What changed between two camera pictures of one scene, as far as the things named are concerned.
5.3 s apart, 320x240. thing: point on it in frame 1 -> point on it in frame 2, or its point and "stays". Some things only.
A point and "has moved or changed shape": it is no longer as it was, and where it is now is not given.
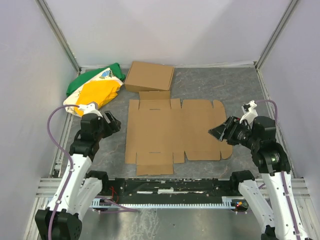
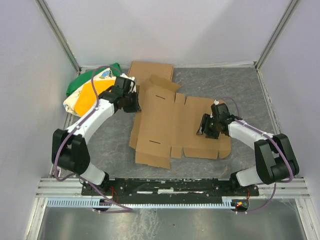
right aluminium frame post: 263,55 stays
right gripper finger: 219,132 -> 199,130
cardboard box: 159,132 has moved or changed shape
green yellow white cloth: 99,86 stays
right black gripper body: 230,130 -> 204,125
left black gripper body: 110,122 -> 135,101
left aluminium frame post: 52,24 stays
